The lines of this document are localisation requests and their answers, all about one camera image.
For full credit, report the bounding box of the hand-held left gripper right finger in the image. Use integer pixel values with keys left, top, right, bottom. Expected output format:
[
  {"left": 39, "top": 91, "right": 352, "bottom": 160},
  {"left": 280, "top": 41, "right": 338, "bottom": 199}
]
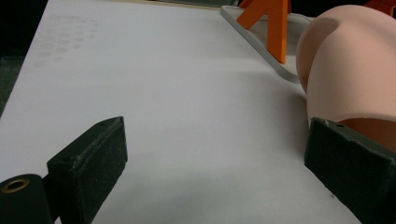
[{"left": 304, "top": 117, "right": 396, "bottom": 224}]

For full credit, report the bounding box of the pink mannequin torso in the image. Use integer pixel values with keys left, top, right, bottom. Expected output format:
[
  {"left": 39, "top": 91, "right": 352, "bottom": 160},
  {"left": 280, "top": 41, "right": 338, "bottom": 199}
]
[{"left": 295, "top": 4, "right": 396, "bottom": 153}]

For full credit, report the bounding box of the orange stand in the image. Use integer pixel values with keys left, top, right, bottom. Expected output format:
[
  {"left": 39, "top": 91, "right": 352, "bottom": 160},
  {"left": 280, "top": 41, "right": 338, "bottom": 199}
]
[{"left": 235, "top": 0, "right": 292, "bottom": 65}]

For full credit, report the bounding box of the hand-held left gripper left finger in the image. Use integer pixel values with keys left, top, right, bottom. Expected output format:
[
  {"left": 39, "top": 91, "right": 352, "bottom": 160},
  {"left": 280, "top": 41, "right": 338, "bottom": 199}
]
[{"left": 46, "top": 116, "right": 129, "bottom": 224}]

